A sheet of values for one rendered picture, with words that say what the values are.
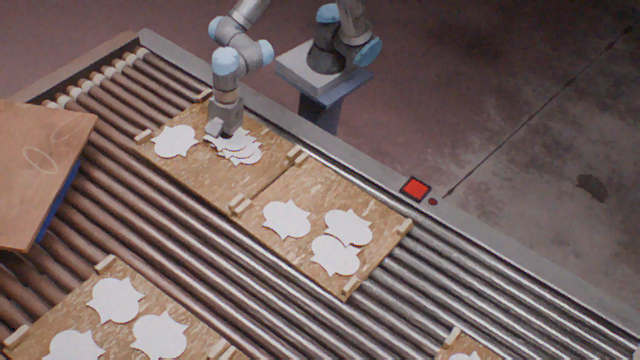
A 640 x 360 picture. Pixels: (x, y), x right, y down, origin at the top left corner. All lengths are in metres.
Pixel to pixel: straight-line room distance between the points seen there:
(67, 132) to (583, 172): 2.68
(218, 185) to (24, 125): 0.58
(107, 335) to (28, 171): 0.52
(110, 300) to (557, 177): 2.55
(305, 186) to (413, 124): 1.75
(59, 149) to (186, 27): 2.31
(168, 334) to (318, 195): 0.61
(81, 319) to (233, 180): 0.59
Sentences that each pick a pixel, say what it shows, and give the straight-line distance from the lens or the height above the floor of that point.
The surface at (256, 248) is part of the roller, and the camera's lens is 1.83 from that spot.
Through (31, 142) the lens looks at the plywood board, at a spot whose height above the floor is 1.04.
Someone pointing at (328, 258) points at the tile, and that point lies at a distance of 1.79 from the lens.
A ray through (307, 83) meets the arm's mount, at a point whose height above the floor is 0.91.
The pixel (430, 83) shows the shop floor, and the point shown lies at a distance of 3.93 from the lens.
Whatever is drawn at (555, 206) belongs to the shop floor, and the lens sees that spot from 3.49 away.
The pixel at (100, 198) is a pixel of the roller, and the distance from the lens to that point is 1.98.
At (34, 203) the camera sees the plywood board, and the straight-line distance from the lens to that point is 1.84.
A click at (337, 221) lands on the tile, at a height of 0.95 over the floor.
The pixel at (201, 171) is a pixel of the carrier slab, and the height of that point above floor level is 0.94.
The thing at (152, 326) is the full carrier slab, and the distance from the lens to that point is 1.68.
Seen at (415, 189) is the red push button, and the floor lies 0.93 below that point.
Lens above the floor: 2.41
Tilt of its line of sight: 48 degrees down
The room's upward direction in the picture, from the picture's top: 9 degrees clockwise
